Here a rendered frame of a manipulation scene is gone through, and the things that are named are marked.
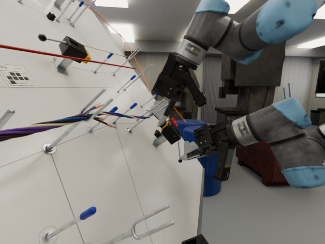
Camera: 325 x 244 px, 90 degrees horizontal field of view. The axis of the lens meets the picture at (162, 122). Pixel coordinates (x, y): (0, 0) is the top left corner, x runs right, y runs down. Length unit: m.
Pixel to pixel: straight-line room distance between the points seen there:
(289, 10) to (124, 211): 0.44
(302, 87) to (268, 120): 8.82
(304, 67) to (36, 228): 9.29
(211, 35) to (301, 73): 8.78
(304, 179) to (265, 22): 0.32
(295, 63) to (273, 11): 8.65
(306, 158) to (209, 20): 0.37
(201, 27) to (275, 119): 0.27
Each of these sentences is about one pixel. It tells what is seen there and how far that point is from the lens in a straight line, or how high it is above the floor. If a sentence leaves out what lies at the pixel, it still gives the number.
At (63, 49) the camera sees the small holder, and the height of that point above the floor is 1.35.
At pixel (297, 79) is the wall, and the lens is 9.08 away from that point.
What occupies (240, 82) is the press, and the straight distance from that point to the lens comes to 3.64.
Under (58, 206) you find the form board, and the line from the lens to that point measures 0.29.
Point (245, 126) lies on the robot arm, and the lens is 0.46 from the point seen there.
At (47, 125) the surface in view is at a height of 1.22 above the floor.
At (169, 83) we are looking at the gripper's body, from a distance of 0.47.
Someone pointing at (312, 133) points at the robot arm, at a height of 1.15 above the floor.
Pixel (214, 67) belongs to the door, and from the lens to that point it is 6.96.
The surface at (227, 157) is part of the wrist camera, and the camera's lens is 0.50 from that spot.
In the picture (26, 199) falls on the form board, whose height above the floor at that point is 1.13.
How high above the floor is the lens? 1.26
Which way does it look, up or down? 10 degrees down
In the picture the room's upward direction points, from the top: straight up
